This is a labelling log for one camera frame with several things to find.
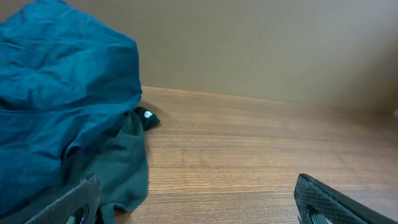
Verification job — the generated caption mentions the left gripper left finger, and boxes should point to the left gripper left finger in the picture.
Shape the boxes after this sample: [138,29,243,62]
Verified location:
[24,174,100,224]

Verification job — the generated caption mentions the black garment with logo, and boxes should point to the black garment with logo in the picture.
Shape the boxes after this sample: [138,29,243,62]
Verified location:
[65,106,160,223]

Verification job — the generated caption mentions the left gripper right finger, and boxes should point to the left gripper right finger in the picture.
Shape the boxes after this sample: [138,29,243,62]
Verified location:
[294,174,397,224]

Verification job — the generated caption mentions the navy blue shorts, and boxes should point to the navy blue shorts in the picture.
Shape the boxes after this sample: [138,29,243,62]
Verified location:
[1,1,142,216]

